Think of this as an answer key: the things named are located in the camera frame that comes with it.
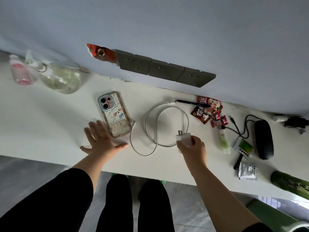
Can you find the person's right forearm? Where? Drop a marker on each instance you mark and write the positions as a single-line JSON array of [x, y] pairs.
[[222, 202]]

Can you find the green slipper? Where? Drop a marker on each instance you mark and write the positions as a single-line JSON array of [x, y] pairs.
[[163, 182], [126, 176]]

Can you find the green left slipper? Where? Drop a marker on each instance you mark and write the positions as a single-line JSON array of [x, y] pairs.
[[126, 176]]

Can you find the white charger plug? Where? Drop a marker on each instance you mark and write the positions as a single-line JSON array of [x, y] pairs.
[[184, 140]]

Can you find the silver sachet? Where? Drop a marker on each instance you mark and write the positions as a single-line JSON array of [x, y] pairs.
[[247, 171]]

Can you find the grey wall socket panel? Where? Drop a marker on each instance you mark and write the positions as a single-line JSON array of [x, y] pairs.
[[164, 70]]

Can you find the black long sleeve top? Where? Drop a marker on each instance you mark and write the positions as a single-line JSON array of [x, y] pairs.
[[48, 202]]

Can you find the small pink bottle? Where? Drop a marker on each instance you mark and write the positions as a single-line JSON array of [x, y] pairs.
[[21, 74]]

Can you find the person's right hand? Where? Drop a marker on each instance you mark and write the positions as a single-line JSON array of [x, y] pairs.
[[193, 152]]

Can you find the small green and white box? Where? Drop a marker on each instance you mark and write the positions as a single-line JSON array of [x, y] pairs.
[[245, 146]]

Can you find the person's left hand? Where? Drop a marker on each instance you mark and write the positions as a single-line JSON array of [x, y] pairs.
[[103, 140]]

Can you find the black trousers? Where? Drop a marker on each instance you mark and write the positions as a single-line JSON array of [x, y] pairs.
[[118, 202]]

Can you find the red and white snack packet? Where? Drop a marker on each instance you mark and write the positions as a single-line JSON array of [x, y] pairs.
[[213, 103]]

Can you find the small red candy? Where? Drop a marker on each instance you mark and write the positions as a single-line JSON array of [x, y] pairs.
[[224, 120], [215, 123], [216, 115]]

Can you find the clear glass spray bottle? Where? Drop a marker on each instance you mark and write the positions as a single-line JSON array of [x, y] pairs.
[[60, 79]]

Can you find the dark red snack packet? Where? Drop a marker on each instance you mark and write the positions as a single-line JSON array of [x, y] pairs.
[[200, 115]]

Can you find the green right slipper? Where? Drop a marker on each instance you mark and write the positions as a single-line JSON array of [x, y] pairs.
[[163, 182]]

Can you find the black marker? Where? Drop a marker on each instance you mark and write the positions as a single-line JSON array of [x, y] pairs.
[[237, 163]]

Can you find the small black device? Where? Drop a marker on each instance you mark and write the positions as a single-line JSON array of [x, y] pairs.
[[295, 123]]

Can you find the green patterned bottle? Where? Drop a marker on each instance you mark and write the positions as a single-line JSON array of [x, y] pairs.
[[289, 184]]

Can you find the phone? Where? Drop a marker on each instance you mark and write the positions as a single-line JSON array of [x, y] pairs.
[[113, 113]]

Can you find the white TV cabinet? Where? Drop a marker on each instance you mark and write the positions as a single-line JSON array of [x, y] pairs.
[[48, 123]]

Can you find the black glasses case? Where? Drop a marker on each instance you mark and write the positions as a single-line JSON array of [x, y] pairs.
[[263, 140]]

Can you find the green trash bin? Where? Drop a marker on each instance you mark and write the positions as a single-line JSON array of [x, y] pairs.
[[270, 215]]

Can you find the small white object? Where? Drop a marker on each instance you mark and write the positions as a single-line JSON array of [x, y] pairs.
[[279, 118]]

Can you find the green and white tube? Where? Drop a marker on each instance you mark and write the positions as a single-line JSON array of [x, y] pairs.
[[224, 142]]

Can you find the person's left forearm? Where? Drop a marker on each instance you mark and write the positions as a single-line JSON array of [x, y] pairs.
[[90, 166]]

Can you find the black pen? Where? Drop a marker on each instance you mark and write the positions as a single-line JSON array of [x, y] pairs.
[[193, 103]]

